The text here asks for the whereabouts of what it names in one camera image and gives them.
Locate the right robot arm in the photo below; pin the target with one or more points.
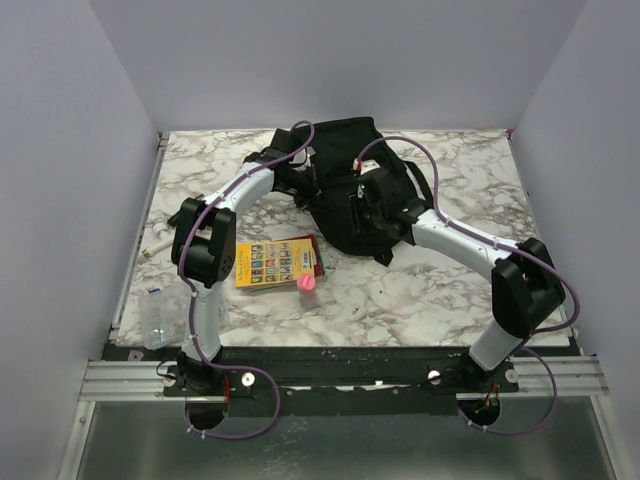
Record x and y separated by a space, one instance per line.
525 290

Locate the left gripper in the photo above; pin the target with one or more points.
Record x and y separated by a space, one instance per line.
313 188

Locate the black cylinder tool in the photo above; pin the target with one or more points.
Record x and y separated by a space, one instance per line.
172 221

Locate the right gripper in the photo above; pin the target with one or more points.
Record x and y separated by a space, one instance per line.
357 201

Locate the dark red book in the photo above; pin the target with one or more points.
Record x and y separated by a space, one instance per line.
318 260

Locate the yellow picture book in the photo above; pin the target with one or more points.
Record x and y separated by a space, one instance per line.
272 262

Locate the black mounting rail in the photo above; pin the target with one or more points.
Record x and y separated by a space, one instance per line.
349 381

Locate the pink lidded bottle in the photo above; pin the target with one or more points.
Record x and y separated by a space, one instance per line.
306 286

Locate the clear plastic box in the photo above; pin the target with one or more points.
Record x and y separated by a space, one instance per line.
163 316

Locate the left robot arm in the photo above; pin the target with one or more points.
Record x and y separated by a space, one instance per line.
204 250

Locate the white pipe fitting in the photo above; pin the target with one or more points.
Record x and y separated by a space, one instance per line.
156 239

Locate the aluminium frame rail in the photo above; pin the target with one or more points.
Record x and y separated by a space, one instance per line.
123 381

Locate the black backpack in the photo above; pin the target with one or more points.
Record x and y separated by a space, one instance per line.
336 144

